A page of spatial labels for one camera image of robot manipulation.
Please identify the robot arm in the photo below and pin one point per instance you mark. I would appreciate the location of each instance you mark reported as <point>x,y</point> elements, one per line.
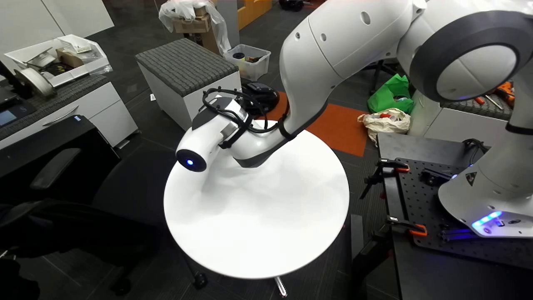
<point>333,46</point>

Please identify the green bag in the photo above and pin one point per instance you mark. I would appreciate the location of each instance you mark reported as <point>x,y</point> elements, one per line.
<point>387,96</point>

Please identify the orange hand tools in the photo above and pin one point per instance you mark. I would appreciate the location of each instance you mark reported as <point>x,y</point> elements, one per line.
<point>504,91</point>

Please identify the grey tape roll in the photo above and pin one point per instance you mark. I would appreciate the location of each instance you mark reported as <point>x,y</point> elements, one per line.
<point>36,81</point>

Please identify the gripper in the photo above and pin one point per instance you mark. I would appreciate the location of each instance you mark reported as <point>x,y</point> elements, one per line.
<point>261,102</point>

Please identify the black device with screen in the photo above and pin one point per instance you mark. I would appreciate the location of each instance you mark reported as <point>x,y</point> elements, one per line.
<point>14,114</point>

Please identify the black mounting block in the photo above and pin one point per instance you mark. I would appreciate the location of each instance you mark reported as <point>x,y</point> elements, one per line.
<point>433,176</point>

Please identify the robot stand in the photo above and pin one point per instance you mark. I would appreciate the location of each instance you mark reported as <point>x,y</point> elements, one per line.
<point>420,275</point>

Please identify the clear plastic bin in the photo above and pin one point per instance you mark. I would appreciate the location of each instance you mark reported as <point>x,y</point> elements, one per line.
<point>250,62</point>

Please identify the white cabinet grey cushion top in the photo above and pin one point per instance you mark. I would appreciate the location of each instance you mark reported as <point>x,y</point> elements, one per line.
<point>183,66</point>

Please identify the white cardboard box with parts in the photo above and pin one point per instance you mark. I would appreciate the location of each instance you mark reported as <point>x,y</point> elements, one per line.
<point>75,68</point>

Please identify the white drawer cabinet grey top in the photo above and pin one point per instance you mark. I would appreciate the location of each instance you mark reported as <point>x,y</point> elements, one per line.
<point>100,108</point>

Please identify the white cabinet with tools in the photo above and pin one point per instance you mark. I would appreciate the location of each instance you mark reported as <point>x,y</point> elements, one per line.
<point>458,123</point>

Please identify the black orange bar clamp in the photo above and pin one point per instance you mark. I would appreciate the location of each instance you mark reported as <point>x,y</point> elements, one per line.
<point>389,166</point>
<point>410,227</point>

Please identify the black office chair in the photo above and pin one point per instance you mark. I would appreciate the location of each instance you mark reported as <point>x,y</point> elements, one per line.
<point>62,229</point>

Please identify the white plastic bag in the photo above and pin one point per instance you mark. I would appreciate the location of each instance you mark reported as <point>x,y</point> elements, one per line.
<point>385,123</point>

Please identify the cardboard boxes under plastic bag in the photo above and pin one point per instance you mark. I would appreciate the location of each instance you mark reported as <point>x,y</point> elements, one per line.
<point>191,21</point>

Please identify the orange wooden cabinet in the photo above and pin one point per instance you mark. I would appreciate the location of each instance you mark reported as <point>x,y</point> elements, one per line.
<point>252,10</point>

